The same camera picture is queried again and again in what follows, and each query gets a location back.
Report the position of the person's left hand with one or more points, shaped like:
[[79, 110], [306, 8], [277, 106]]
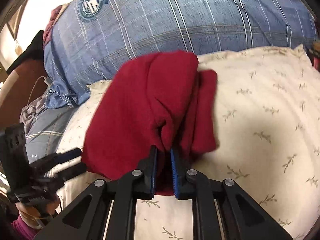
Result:
[[31, 216]]

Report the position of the grey crumpled cloth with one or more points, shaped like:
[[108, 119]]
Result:
[[30, 112]]

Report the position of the red knit garment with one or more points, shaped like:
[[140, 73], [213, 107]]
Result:
[[160, 100]]

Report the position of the blue plaid pillow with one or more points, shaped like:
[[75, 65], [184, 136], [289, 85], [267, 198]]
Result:
[[92, 39]]

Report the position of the purple left sleeve forearm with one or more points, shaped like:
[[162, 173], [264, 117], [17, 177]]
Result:
[[23, 230]]

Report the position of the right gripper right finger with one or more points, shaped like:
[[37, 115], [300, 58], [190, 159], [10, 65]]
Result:
[[221, 209]]

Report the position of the maroon patterned pillow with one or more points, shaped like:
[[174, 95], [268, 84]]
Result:
[[47, 32]]

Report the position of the brown wooden headboard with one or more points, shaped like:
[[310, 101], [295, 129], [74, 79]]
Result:
[[22, 86]]

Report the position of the pile of mixed clothes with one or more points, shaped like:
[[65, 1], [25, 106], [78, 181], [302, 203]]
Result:
[[314, 54]]

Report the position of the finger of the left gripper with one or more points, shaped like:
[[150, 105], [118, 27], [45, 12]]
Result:
[[50, 161], [69, 173]]

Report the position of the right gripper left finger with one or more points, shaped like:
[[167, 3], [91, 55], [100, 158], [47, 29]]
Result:
[[106, 210]]

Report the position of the white phone charger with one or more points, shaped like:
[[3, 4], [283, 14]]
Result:
[[48, 81]]

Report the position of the black cloth on headboard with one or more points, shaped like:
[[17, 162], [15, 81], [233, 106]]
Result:
[[34, 51]]

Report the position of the grey plaid bed sheet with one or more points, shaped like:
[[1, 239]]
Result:
[[46, 132]]

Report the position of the cream leaf-print pillow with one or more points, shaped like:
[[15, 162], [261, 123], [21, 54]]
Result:
[[266, 121]]

